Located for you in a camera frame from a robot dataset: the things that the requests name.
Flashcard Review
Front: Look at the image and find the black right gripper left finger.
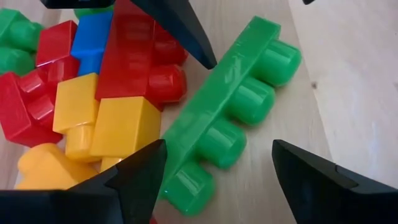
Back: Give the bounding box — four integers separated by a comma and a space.
0, 139, 168, 224

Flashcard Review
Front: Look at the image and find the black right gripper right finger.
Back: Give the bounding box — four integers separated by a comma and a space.
272, 139, 398, 224

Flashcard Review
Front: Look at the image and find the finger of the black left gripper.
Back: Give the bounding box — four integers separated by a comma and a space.
130, 0, 218, 70
40, 0, 116, 9

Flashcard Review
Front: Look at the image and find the green two-stud block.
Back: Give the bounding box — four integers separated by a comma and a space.
0, 7, 45, 77
73, 4, 114, 20

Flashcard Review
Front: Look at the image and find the blue single-stud block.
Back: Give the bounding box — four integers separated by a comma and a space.
70, 11, 114, 77

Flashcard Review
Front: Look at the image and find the red single-stud block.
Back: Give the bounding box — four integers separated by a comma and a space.
35, 19, 81, 86

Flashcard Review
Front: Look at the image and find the yellow single-stud block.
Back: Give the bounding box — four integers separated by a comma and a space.
14, 142, 101, 191
89, 96, 162, 172
52, 73, 101, 163

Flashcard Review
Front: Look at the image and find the red large four-stud block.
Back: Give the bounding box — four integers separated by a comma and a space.
95, 0, 190, 112

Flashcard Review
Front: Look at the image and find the green four-stud long block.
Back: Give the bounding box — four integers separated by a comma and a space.
159, 15, 303, 218

